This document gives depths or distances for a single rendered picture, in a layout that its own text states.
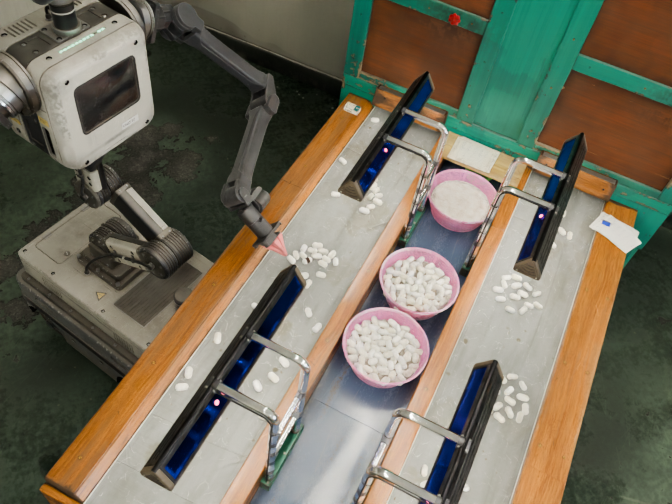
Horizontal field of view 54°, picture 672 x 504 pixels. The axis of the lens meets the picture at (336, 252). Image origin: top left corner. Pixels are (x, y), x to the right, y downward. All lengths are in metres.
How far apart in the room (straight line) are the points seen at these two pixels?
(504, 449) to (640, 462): 1.16
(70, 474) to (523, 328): 1.40
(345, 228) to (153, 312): 0.73
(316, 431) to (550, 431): 0.67
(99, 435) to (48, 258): 0.91
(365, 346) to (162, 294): 0.80
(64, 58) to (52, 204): 1.72
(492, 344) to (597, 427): 1.02
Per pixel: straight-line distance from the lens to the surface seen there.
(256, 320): 1.63
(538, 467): 2.00
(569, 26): 2.37
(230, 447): 1.88
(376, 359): 2.03
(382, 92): 2.68
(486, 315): 2.21
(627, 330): 3.40
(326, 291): 2.14
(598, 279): 2.44
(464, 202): 2.51
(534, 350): 2.20
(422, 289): 2.20
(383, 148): 2.09
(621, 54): 2.40
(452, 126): 2.70
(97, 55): 1.81
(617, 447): 3.07
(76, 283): 2.53
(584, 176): 2.63
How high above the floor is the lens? 2.50
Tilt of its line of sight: 52 degrees down
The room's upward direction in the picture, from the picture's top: 11 degrees clockwise
